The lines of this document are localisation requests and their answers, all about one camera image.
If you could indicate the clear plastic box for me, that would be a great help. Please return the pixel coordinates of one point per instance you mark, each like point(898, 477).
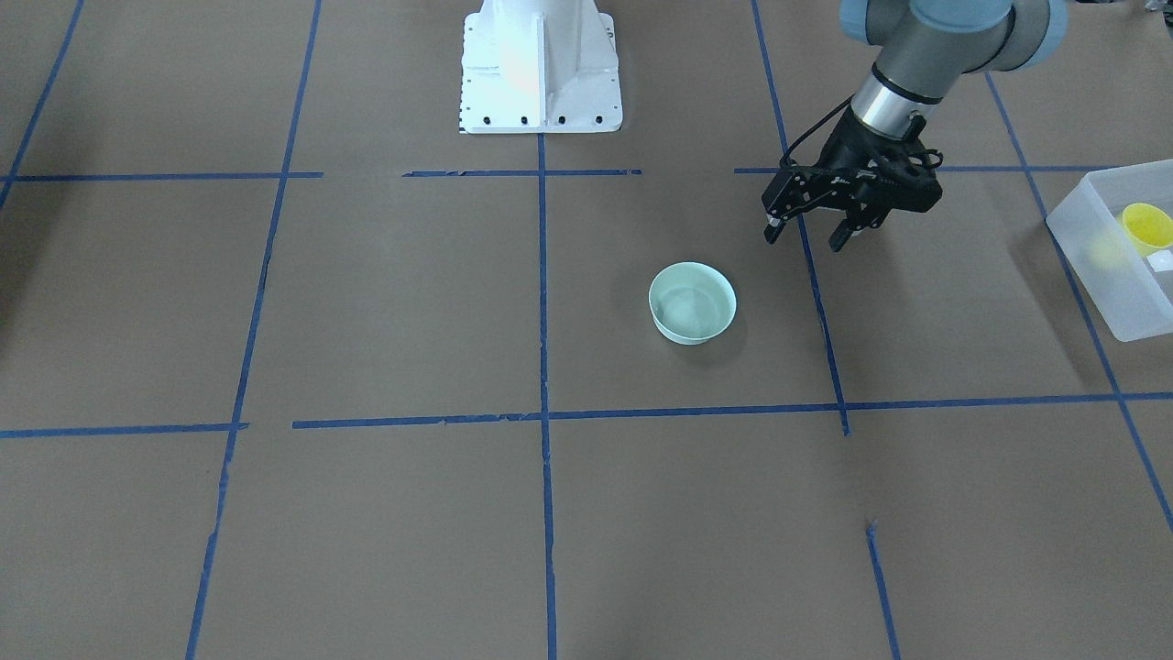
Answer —
point(1131, 290)

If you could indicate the light green bowl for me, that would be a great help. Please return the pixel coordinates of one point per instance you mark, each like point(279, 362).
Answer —
point(691, 303)

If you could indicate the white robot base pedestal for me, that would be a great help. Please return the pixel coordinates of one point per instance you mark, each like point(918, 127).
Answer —
point(540, 67)

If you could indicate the yellow plastic cup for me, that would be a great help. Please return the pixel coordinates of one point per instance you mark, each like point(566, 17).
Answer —
point(1147, 227)

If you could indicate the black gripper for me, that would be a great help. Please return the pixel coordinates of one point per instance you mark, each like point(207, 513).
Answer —
point(844, 152)

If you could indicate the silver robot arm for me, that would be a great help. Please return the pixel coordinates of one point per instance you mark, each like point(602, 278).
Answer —
point(925, 47)

